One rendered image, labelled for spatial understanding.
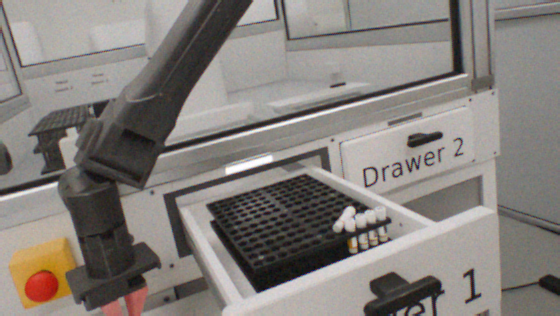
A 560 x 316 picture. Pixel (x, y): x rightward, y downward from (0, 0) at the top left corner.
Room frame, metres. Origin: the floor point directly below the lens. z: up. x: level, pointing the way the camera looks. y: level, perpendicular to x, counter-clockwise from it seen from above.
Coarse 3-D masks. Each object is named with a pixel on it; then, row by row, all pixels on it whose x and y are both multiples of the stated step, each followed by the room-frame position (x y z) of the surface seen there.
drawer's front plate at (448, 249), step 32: (448, 224) 0.36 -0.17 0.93; (480, 224) 0.36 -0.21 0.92; (384, 256) 0.33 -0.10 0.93; (416, 256) 0.34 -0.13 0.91; (448, 256) 0.35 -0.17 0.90; (480, 256) 0.36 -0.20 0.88; (288, 288) 0.31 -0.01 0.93; (320, 288) 0.31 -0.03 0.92; (352, 288) 0.32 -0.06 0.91; (448, 288) 0.35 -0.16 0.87; (480, 288) 0.36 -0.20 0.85
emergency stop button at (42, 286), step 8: (40, 272) 0.49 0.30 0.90; (48, 272) 0.49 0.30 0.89; (32, 280) 0.48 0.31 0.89; (40, 280) 0.48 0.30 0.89; (48, 280) 0.48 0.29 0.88; (56, 280) 0.49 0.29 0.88; (24, 288) 0.48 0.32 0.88; (32, 288) 0.48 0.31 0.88; (40, 288) 0.48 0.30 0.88; (48, 288) 0.48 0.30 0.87; (56, 288) 0.49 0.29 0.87; (32, 296) 0.47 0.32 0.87; (40, 296) 0.48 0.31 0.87; (48, 296) 0.48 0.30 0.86
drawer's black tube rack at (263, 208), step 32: (256, 192) 0.62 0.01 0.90; (288, 192) 0.59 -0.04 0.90; (320, 192) 0.56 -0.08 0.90; (224, 224) 0.52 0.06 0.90; (256, 224) 0.50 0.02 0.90; (288, 224) 0.48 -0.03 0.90; (320, 224) 0.47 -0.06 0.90; (256, 256) 0.42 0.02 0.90; (320, 256) 0.43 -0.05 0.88; (352, 256) 0.43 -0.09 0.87; (256, 288) 0.40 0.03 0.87
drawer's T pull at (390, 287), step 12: (384, 276) 0.32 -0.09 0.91; (396, 276) 0.32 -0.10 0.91; (432, 276) 0.31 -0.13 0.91; (372, 288) 0.32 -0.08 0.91; (384, 288) 0.31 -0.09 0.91; (396, 288) 0.30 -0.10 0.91; (408, 288) 0.30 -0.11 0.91; (420, 288) 0.30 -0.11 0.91; (432, 288) 0.30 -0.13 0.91; (372, 300) 0.29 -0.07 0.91; (384, 300) 0.29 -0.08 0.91; (396, 300) 0.29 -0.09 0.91; (408, 300) 0.29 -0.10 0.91; (420, 300) 0.29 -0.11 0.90; (372, 312) 0.28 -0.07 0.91; (384, 312) 0.28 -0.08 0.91
